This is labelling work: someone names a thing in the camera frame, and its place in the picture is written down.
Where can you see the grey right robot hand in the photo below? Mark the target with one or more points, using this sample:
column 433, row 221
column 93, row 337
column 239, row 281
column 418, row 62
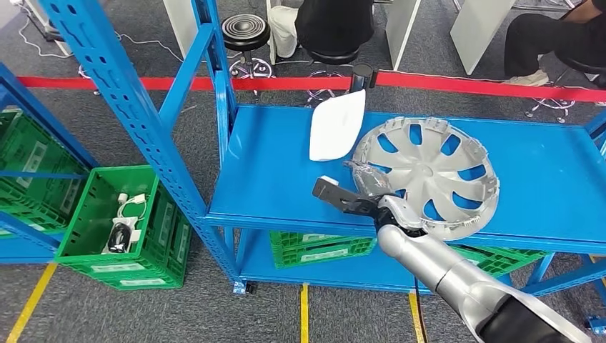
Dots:
column 371, row 182

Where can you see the grey plastic wheel hubcap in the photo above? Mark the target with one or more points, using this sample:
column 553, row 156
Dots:
column 426, row 165

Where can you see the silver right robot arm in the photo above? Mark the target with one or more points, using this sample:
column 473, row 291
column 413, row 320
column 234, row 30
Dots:
column 435, row 270

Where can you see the white plastic cover part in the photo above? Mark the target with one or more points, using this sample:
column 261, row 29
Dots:
column 336, row 128

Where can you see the blue metal shelf rack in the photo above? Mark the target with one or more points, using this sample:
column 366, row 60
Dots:
column 597, row 326
column 47, row 124
column 274, row 180

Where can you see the black stool chrome base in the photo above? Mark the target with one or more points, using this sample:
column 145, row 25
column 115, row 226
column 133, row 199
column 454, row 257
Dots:
column 334, row 57
column 584, row 66

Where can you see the red barrier belt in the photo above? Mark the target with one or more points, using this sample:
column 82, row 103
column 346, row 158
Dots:
column 473, row 87
column 284, row 84

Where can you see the white desk panel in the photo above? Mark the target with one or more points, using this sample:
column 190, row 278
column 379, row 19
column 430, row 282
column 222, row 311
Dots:
column 478, row 28
column 400, row 23
column 182, row 23

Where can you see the person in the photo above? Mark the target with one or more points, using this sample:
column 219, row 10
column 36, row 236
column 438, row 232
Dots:
column 539, row 42
column 331, row 23

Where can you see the black ridged seat stool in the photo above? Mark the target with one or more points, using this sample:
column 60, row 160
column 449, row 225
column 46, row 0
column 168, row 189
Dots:
column 246, row 31

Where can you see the open green plastic crate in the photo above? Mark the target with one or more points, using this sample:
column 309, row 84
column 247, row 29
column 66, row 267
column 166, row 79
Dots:
column 94, row 199

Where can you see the large tilted green crate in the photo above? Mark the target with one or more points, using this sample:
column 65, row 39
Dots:
column 28, row 156

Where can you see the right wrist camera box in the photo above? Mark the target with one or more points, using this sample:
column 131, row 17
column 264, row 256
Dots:
column 341, row 196

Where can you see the black stanchion post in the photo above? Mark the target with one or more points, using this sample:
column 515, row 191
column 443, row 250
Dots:
column 363, row 75

